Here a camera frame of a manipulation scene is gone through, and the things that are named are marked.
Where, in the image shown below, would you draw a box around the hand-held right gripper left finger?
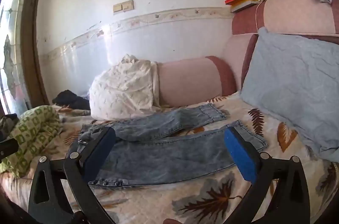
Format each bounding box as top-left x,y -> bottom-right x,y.
28,126 -> 117,224

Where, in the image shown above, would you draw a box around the light blue pillow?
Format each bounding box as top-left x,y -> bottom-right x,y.
240,27 -> 339,162

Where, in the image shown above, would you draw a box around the white cable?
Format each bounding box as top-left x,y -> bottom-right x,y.
255,0 -> 271,34

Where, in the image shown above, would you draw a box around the black cloth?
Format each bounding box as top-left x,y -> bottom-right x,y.
52,90 -> 91,110

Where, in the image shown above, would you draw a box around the red and yellow books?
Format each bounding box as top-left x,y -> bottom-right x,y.
230,1 -> 261,13

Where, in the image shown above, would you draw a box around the pink bolster cushion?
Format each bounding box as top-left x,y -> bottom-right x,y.
156,56 -> 237,108

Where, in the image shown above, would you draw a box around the blue denim pants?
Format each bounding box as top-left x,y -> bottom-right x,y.
67,103 -> 268,187

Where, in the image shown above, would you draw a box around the white printed pillow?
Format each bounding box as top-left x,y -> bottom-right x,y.
89,54 -> 161,121

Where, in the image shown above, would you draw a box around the wooden stained glass door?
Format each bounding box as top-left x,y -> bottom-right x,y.
0,0 -> 52,118

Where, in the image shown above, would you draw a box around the leaf print bed sheet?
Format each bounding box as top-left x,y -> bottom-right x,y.
0,93 -> 339,224

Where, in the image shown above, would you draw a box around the green patterned blanket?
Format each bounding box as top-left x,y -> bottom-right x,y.
0,105 -> 63,178

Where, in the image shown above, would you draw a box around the pink pillow with maroon trim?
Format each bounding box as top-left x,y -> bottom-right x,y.
221,0 -> 339,93

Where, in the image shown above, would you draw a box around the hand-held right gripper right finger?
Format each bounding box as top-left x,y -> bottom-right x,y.
224,126 -> 311,224

